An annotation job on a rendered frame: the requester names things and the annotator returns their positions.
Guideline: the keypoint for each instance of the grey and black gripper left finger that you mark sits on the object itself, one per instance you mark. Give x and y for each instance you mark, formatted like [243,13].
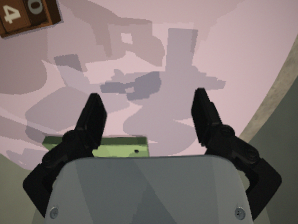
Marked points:
[77,143]

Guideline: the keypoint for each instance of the brown wooden number cube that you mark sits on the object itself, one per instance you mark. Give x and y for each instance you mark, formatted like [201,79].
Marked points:
[2,28]
[20,14]

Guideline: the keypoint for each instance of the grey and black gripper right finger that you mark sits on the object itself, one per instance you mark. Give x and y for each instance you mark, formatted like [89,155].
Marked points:
[264,179]

